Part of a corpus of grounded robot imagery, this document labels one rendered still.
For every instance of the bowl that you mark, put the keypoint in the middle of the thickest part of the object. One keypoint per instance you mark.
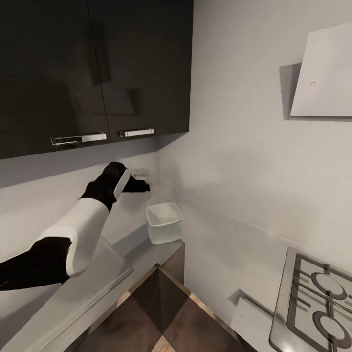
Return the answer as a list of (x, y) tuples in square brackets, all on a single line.
[(164, 214)]

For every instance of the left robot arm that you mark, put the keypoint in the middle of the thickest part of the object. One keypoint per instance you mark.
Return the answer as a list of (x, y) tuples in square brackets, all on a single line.
[(63, 251)]

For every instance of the cabinet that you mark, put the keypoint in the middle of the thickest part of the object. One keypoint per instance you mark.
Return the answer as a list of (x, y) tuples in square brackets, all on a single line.
[(80, 73)]

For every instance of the drop in sink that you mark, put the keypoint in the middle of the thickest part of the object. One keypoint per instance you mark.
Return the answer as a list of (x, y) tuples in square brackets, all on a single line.
[(74, 298)]

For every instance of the burner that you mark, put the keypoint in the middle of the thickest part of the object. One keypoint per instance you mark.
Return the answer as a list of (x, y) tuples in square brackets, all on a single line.
[(313, 312)]

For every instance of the range hood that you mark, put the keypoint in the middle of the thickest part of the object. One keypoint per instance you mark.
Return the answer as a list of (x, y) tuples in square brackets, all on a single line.
[(324, 86)]

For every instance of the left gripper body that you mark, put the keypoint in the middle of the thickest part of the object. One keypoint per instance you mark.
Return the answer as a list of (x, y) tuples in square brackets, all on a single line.
[(138, 186)]

